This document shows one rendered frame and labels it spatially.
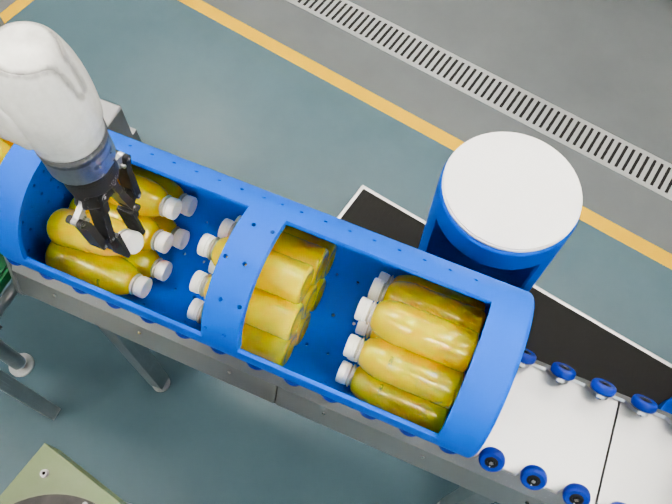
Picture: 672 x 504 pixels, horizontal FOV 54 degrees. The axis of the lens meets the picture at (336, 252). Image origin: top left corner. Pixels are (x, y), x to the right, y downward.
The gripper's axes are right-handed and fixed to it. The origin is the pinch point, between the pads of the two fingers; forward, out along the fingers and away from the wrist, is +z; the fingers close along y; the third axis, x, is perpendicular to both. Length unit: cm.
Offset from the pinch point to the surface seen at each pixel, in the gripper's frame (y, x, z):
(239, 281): -0.9, -21.3, -2.1
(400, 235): 74, -32, 105
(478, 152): 50, -47, 16
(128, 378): -4, 32, 120
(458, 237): 32, -50, 20
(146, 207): 8.4, 2.9, 7.4
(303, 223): 12.0, -26.0, -2.3
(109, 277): -4.2, 4.4, 13.1
